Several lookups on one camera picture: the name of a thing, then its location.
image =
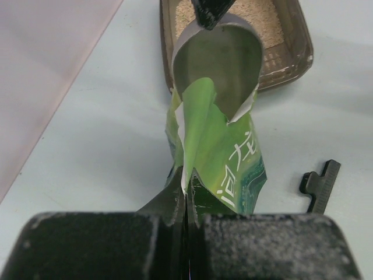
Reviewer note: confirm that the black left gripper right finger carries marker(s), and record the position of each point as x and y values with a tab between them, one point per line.
226	245

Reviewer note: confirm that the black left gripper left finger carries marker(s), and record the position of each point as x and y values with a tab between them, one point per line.
145	244

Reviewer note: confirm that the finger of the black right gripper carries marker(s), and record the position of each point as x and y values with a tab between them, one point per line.
209	12

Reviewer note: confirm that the metal scoop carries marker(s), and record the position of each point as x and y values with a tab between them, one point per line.
231	55

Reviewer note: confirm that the green litter bag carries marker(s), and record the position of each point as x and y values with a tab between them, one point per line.
219	159

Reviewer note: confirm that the black bag clip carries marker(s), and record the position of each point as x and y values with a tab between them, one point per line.
319	187

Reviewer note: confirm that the beige cat litter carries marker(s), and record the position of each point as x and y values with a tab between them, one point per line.
260	14

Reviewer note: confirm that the brown plastic litter box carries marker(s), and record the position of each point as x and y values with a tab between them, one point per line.
283	63

